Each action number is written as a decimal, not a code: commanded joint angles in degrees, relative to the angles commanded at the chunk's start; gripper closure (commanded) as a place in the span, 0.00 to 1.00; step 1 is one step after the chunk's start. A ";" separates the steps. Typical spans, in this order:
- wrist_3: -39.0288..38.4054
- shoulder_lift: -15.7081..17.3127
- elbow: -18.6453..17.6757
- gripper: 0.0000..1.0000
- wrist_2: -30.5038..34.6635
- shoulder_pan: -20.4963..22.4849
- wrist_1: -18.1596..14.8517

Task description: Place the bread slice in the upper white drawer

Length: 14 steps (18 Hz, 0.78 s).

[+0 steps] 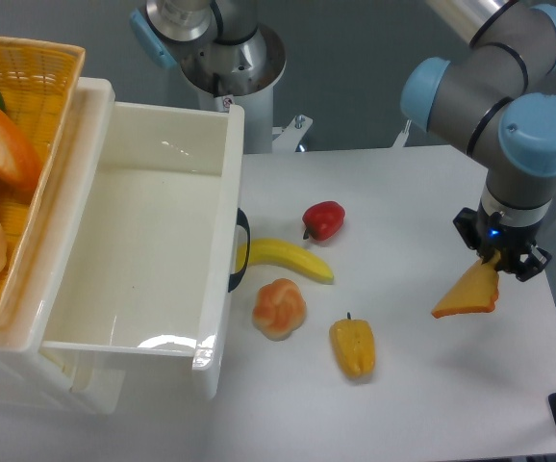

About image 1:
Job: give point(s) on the yellow wicker basket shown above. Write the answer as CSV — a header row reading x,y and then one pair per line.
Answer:
x,y
37,79

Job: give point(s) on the yellow toy banana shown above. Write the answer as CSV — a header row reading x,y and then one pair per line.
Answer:
x,y
276,252

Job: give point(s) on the white mounting bracket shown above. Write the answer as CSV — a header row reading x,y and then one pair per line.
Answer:
x,y
292,138

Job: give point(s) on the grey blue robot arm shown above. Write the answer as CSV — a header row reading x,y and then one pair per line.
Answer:
x,y
488,107

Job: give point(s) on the toast bread slice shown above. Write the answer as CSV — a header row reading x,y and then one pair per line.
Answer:
x,y
475,292

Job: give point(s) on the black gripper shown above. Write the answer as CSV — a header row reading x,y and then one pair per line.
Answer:
x,y
486,234

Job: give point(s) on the orange baguette loaf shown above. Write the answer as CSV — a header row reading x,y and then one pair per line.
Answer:
x,y
20,164

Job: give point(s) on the knotted bread roll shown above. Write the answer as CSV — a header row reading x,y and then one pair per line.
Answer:
x,y
279,309

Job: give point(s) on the open white upper drawer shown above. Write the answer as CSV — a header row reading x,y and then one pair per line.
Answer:
x,y
152,267

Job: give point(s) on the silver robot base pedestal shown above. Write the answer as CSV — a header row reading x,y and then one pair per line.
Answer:
x,y
226,54

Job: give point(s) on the red toy bell pepper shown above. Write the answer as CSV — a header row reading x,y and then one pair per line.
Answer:
x,y
323,220

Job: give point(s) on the yellow toy bell pepper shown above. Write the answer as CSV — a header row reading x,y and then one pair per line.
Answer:
x,y
353,344

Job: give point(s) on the white drawer cabinet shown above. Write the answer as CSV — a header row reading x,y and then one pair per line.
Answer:
x,y
32,374

